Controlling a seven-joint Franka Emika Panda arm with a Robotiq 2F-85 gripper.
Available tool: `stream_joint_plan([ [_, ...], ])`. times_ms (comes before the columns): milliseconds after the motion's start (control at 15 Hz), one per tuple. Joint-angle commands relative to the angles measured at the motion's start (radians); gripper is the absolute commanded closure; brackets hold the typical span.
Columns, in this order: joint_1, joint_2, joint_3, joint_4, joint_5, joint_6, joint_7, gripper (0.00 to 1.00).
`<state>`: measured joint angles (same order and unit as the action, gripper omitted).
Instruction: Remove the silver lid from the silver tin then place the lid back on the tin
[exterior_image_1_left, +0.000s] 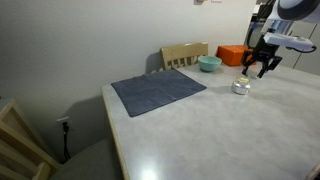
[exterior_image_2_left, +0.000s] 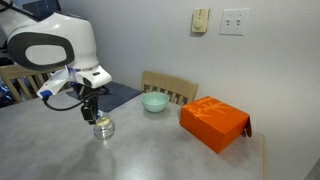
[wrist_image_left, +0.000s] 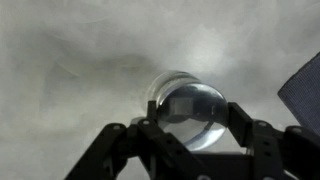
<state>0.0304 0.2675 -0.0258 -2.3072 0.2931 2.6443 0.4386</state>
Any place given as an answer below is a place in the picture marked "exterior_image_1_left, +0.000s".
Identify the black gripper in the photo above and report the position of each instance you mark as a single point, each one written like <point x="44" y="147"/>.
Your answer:
<point x="266" y="48"/>

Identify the clear glass object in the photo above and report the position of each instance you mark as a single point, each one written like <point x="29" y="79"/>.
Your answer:
<point x="252" y="76"/>

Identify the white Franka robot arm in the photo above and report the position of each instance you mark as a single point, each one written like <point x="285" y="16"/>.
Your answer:
<point x="296" y="10"/>

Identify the silver round tin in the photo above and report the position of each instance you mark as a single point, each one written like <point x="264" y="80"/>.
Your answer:
<point x="240" y="87"/>

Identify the orange cardboard box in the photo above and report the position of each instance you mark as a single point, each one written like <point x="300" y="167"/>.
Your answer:
<point x="231" y="55"/>

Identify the mint green bowl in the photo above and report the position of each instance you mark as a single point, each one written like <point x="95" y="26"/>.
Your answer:
<point x="209" y="63"/>

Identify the light wooden slatted chair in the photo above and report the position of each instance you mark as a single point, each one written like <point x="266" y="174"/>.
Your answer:
<point x="20" y="146"/>
<point x="183" y="51"/>

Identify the dark blue cloth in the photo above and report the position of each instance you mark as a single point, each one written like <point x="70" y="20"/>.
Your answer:
<point x="156" y="90"/>

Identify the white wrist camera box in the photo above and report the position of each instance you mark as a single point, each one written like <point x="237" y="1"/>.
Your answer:
<point x="290" y="40"/>

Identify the white double light switch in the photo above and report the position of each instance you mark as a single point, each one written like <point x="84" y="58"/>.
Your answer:
<point x="216" y="1"/>

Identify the beige wall thermostat dial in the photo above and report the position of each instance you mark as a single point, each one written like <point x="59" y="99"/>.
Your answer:
<point x="200" y="1"/>

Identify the white wall outlet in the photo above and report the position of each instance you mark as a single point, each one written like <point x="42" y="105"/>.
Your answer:
<point x="61" y="120"/>

